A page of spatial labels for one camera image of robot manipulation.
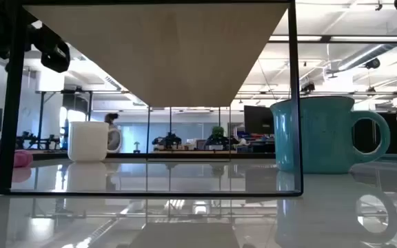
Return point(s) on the black background rig frame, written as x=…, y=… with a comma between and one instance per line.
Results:
x=41, y=117

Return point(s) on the person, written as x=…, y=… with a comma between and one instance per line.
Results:
x=111, y=118

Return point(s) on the black background robot arm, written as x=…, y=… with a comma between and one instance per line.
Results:
x=169, y=140
x=219, y=140

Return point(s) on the teal speckled mug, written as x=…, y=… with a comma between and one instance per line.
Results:
x=322, y=137

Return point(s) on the wooden tray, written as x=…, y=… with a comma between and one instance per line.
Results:
x=167, y=51

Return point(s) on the green plant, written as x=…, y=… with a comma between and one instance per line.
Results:
x=218, y=131

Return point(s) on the white ceramic mug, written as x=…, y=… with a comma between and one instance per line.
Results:
x=88, y=141

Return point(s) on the black aluminium table frame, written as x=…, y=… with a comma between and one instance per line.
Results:
x=253, y=155

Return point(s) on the black computer monitor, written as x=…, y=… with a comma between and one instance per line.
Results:
x=258, y=120

